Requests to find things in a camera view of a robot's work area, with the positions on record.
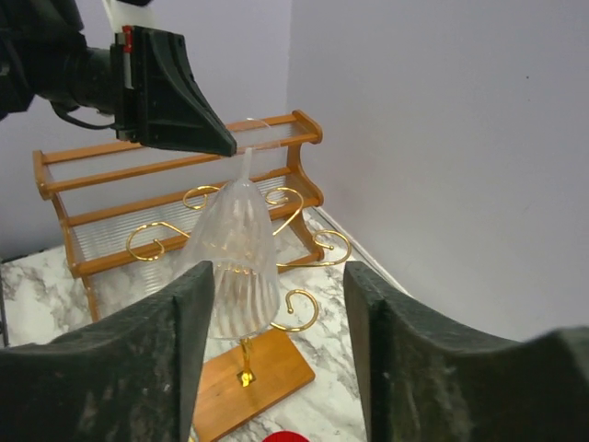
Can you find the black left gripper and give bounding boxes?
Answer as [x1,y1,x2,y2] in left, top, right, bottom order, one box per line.
[110,25,237,157]

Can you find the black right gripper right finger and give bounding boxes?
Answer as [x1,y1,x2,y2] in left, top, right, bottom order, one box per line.
[343,262,588,441]

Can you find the red plastic wine glass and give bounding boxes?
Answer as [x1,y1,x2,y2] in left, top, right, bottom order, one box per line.
[262,430,309,442]

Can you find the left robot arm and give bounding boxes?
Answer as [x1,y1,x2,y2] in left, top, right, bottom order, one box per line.
[1,1,237,157]

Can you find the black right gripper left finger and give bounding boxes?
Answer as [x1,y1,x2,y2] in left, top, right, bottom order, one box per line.
[1,261,214,441]

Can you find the wooden tiered acrylic shelf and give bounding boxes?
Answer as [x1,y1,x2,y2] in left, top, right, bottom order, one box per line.
[32,110,324,320]

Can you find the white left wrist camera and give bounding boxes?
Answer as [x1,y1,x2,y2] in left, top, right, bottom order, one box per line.
[102,0,156,33]

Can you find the gold wire wine glass rack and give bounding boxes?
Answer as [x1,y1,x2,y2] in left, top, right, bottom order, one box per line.
[125,185,352,442]

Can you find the clear ribbed wine glass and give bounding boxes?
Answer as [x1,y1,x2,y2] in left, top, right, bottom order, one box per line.
[173,119,280,340]

